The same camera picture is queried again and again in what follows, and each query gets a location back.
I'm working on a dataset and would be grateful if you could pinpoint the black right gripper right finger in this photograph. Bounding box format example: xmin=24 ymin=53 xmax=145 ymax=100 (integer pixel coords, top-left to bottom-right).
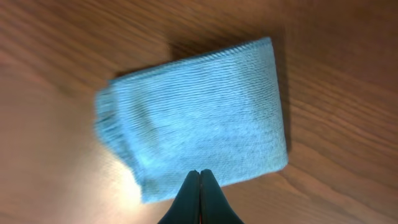
xmin=200 ymin=169 xmax=244 ymax=224

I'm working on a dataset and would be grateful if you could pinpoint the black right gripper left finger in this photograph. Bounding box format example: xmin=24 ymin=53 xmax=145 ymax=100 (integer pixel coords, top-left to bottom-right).
xmin=158 ymin=170 xmax=200 ymax=224

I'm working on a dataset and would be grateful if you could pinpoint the blue cloth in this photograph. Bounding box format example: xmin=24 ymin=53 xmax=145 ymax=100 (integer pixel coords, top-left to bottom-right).
xmin=95 ymin=37 xmax=288 ymax=203

